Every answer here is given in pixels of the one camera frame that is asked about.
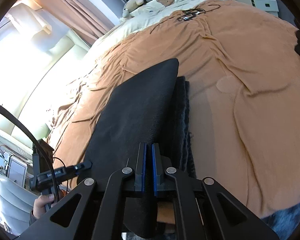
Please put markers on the hanging white garment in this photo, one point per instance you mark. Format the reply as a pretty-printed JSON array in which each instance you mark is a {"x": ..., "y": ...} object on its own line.
[{"x": 27, "y": 22}]

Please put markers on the grey padded chair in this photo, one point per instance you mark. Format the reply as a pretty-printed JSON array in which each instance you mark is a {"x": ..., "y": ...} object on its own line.
[{"x": 12, "y": 200}]

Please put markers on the person's left hand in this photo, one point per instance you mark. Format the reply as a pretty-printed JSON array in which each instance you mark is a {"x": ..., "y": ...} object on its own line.
[{"x": 41, "y": 206}]

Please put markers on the brown blanket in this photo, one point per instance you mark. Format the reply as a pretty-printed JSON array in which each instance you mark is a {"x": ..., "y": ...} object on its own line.
[{"x": 252, "y": 105}]

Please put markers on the cream bed cover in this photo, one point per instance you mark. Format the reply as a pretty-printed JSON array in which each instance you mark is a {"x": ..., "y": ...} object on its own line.
[{"x": 120, "y": 27}]

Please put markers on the person's left forearm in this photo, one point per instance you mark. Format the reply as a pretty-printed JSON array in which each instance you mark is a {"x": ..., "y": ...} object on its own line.
[{"x": 33, "y": 221}]

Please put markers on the beige plush toy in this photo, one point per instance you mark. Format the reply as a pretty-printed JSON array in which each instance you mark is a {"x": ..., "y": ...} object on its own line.
[{"x": 133, "y": 5}]

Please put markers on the white nightstand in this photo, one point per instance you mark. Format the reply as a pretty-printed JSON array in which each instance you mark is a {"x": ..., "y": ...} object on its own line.
[{"x": 262, "y": 5}]

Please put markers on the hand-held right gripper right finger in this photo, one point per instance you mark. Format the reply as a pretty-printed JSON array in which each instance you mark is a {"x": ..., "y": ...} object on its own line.
[{"x": 155, "y": 167}]

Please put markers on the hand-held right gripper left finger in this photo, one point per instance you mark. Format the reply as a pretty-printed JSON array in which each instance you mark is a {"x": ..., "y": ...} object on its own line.
[{"x": 144, "y": 165}]

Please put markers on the blue-grey shaggy rug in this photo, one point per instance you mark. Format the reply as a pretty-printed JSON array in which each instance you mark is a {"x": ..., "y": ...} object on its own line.
[{"x": 285, "y": 217}]

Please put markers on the pink curtain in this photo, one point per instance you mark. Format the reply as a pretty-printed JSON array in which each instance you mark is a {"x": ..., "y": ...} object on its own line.
[{"x": 77, "y": 10}]

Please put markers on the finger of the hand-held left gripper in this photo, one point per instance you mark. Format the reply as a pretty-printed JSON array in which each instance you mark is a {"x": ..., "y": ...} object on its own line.
[{"x": 83, "y": 166}]

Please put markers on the bear print pillow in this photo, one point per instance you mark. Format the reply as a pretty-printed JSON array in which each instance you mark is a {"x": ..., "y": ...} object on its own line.
[{"x": 165, "y": 1}]

